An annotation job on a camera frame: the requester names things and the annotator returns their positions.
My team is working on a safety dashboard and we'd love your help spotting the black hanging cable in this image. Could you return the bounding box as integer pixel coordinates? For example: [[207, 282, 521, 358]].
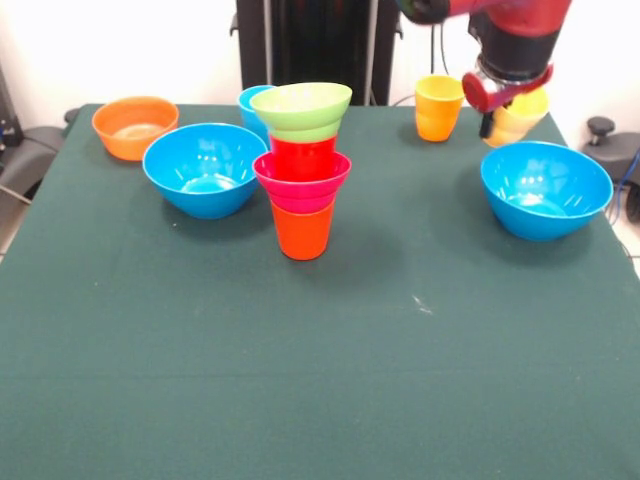
[[430, 22, 454, 76]]

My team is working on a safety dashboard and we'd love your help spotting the green bowl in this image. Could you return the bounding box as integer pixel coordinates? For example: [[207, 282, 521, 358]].
[[248, 82, 354, 143]]

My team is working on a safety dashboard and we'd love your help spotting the light orange cup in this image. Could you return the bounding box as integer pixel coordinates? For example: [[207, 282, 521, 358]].
[[413, 74, 466, 144]]

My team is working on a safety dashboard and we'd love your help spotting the yellow cup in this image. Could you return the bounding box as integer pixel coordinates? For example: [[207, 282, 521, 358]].
[[482, 87, 550, 149]]

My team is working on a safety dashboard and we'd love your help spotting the large blue bowl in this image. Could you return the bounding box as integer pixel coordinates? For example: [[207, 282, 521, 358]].
[[142, 122, 269, 220], [479, 140, 615, 243]]

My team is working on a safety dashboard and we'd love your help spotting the blue cup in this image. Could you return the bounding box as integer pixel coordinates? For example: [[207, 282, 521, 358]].
[[236, 84, 277, 149]]

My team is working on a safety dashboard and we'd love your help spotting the pink bowl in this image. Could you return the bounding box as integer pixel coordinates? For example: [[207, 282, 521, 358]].
[[251, 149, 354, 216]]

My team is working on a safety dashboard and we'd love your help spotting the orange bowl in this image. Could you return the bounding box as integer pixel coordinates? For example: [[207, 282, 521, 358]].
[[91, 95, 180, 162]]

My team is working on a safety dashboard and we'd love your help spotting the red cup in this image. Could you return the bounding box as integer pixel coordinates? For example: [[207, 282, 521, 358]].
[[269, 132, 339, 183]]

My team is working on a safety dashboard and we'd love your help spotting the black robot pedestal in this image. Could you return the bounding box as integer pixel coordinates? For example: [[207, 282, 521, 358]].
[[229, 0, 407, 107]]

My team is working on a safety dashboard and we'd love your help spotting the grey pedestal foot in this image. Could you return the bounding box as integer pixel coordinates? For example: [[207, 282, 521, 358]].
[[0, 107, 81, 201], [582, 116, 640, 184]]

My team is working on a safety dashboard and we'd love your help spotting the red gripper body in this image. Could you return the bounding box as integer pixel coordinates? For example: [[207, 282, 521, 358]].
[[460, 63, 555, 117]]

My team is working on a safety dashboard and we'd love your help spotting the dark green tablecloth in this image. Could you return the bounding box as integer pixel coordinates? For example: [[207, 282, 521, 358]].
[[0, 102, 640, 480]]

